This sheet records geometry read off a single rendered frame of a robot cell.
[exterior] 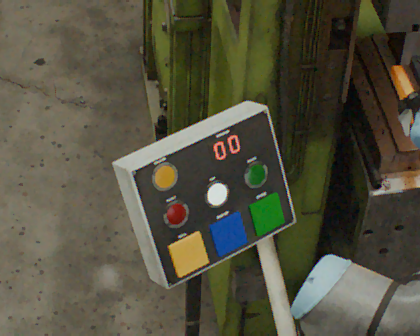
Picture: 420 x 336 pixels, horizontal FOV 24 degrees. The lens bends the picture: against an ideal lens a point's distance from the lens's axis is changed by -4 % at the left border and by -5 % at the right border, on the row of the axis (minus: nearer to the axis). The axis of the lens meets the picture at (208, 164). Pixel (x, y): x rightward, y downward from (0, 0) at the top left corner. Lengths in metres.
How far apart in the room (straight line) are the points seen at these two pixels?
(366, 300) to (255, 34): 0.86
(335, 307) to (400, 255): 1.10
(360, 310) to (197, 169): 0.66
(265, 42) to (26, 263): 1.45
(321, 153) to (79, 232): 1.17
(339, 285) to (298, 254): 1.31
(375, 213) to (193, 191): 0.55
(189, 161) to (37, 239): 1.46
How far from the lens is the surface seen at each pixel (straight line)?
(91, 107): 3.83
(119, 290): 3.27
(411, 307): 1.51
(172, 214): 2.04
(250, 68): 2.26
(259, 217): 2.15
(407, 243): 2.57
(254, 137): 2.10
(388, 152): 2.37
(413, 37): 2.12
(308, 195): 2.63
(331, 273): 1.52
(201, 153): 2.04
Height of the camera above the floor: 2.66
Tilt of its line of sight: 47 degrees down
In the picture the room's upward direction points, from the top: 3 degrees clockwise
